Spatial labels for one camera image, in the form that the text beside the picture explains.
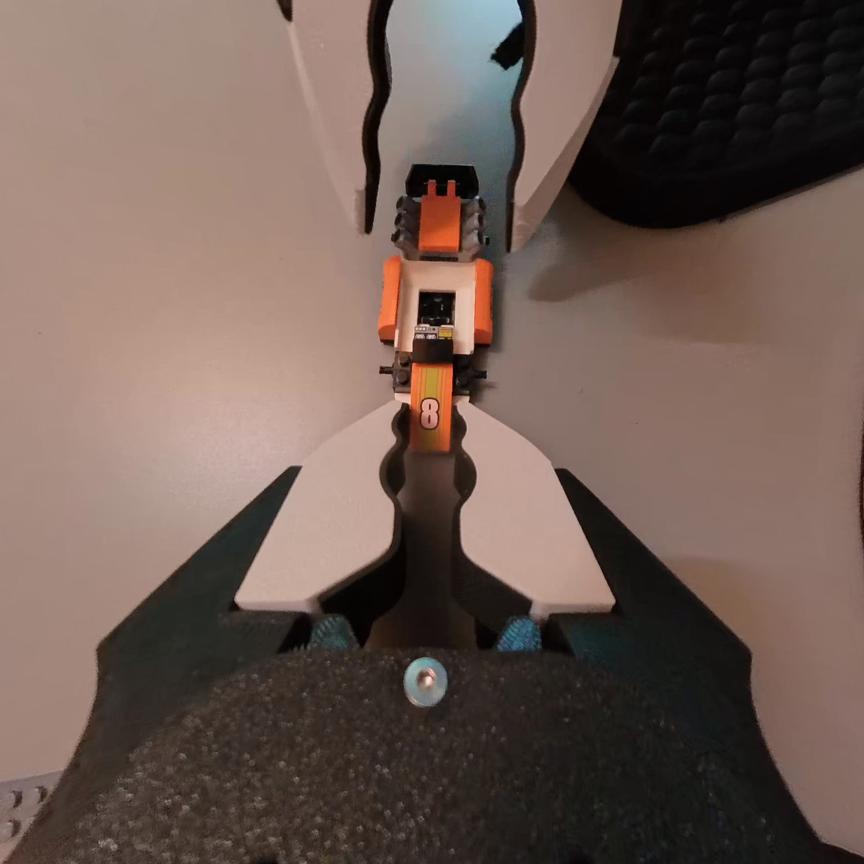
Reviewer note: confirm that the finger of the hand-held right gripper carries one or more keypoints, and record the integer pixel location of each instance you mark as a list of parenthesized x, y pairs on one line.
[(331, 81), (574, 81)]

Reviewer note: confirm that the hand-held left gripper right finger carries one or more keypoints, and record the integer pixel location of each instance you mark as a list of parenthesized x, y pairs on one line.
[(533, 527)]

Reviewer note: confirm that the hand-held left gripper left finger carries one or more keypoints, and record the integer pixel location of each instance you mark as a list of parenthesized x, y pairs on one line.
[(324, 527)]

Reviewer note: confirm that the orange white lego car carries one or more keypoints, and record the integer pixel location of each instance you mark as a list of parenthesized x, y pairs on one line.
[(432, 290)]

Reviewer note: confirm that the grey lego plate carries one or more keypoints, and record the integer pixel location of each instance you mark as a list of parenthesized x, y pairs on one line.
[(24, 810)]

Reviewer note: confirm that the black honeycomb wrist rest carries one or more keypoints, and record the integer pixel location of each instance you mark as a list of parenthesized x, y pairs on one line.
[(729, 101)]

